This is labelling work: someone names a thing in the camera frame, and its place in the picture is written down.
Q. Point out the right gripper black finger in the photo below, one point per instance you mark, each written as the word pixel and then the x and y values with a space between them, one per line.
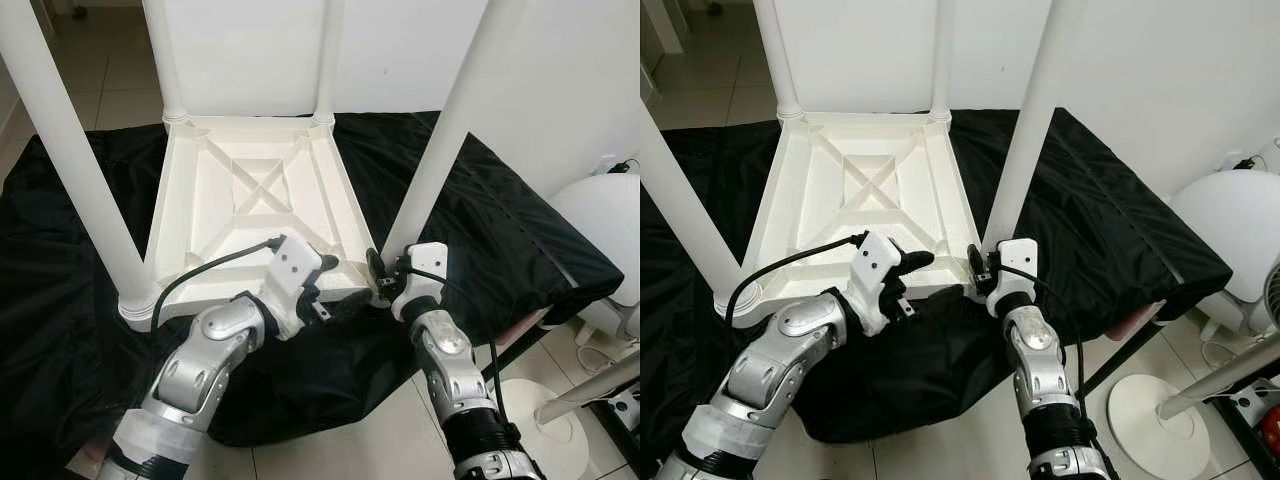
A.
pixel 375 270
pixel 973 263

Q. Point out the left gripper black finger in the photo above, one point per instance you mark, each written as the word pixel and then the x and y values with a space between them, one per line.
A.
pixel 328 266
pixel 916 262

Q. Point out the white plastic table top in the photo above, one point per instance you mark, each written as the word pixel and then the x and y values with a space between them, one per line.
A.
pixel 860 175
pixel 250 180

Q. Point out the white plastic table leg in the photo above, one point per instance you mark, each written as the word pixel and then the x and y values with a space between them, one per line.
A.
pixel 1030 120
pixel 680 200
pixel 778 55
pixel 940 55
pixel 70 150
pixel 325 55
pixel 440 130
pixel 165 55

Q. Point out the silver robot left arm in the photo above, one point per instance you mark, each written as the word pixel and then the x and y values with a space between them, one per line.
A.
pixel 785 350
pixel 205 360

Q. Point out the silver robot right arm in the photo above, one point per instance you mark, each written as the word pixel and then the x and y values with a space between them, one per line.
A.
pixel 1040 360
pixel 450 360

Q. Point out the black table cloth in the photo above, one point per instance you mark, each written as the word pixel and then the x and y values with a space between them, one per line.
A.
pixel 1100 200
pixel 500 210

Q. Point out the dark grey metal table leg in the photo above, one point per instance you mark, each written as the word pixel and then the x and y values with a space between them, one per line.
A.
pixel 1125 355
pixel 525 350

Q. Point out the white round stand base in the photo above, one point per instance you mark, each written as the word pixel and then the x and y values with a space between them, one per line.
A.
pixel 1150 420
pixel 530 395

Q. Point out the small white plastic object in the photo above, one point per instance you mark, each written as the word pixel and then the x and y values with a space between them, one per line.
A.
pixel 605 320
pixel 1225 325

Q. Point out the white stand pole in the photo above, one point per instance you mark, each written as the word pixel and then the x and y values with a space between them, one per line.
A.
pixel 1220 385
pixel 590 395

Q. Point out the white electrical box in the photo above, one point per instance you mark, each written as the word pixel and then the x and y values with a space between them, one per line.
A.
pixel 625 405
pixel 1255 400

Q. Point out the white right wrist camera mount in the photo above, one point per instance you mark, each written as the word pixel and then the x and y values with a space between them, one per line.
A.
pixel 425 265
pixel 1015 260

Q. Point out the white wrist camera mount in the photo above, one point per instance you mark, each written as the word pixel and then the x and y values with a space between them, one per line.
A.
pixel 875 270
pixel 1015 260
pixel 295 275
pixel 425 265

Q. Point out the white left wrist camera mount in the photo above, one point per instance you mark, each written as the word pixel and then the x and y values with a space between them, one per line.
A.
pixel 875 270
pixel 295 275

